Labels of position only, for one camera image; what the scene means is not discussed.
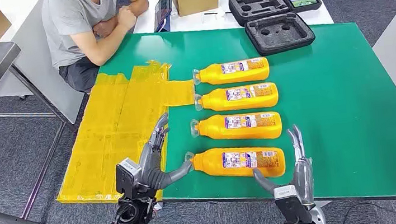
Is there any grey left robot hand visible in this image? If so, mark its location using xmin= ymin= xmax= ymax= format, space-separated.
xmin=129 ymin=110 xmax=198 ymax=202

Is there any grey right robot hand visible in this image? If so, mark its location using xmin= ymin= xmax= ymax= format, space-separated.
xmin=247 ymin=123 xmax=318 ymax=213

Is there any orange detergent bottle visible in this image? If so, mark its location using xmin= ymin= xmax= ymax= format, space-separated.
xmin=191 ymin=55 xmax=271 ymax=88
xmin=192 ymin=81 xmax=281 ymax=117
xmin=183 ymin=139 xmax=288 ymax=188
xmin=188 ymin=107 xmax=284 ymax=149

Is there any yellow plastic sheet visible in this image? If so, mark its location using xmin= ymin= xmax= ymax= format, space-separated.
xmin=42 ymin=55 xmax=208 ymax=212

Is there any open black foam case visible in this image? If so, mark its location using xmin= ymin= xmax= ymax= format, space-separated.
xmin=228 ymin=0 xmax=318 ymax=60

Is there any dark tablet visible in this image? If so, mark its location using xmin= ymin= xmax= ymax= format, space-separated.
xmin=150 ymin=0 xmax=177 ymax=34

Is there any small clear plastic item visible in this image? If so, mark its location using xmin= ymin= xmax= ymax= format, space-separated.
xmin=200 ymin=8 xmax=233 ymax=25

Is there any seated person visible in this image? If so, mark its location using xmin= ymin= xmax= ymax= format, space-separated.
xmin=40 ymin=0 xmax=159 ymax=98

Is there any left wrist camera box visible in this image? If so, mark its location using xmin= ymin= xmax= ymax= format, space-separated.
xmin=113 ymin=156 xmax=145 ymax=201

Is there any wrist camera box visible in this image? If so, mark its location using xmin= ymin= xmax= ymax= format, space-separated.
xmin=113 ymin=156 xmax=145 ymax=201
xmin=272 ymin=182 xmax=313 ymax=224

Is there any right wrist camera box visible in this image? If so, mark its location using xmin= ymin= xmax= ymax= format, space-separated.
xmin=272 ymin=182 xmax=313 ymax=224

